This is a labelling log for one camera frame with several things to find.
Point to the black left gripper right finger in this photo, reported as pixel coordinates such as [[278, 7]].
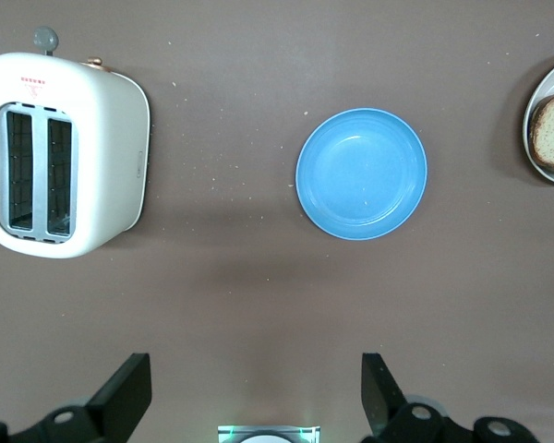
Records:
[[397, 420]]

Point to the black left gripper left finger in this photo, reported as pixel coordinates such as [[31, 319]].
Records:
[[101, 415]]

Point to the blue plate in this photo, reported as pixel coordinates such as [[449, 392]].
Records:
[[362, 173]]

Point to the white toaster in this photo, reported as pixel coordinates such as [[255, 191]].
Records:
[[106, 161]]

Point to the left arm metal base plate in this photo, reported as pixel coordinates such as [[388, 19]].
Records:
[[226, 434]]

